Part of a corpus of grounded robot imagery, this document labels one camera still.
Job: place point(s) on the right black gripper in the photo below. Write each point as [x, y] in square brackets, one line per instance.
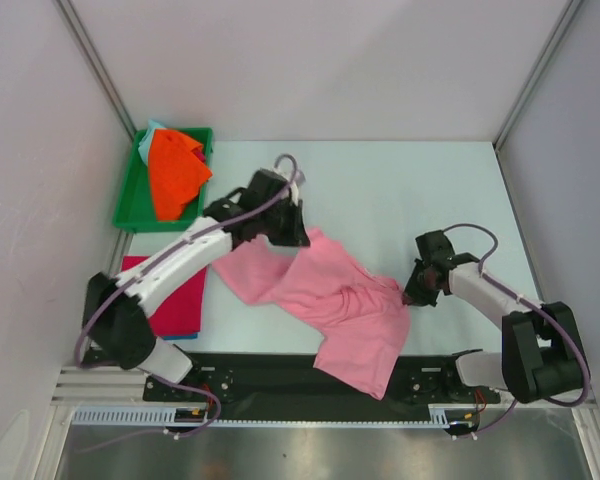
[419, 289]

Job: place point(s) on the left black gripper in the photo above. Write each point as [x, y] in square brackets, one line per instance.
[295, 234]

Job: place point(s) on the pink t shirt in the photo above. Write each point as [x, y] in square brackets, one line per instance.
[361, 316]

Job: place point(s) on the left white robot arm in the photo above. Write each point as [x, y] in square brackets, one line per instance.
[117, 309]

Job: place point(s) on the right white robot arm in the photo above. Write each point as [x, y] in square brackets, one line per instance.
[541, 356]

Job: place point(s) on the orange t shirt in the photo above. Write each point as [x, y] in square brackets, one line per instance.
[176, 175]

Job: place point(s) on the folded magenta t shirt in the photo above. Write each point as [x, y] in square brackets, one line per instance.
[181, 312]

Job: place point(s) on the folded blue t shirt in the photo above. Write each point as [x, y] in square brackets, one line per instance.
[175, 337]

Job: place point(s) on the green plastic bin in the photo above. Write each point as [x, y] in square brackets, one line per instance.
[134, 211]

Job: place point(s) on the light blue t shirt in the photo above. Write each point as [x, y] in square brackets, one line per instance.
[147, 139]

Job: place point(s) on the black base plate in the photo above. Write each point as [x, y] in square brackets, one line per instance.
[285, 388]

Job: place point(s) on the slotted cable duct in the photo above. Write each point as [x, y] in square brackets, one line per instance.
[172, 417]

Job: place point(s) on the aluminium frame rail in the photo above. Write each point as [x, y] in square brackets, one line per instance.
[99, 386]

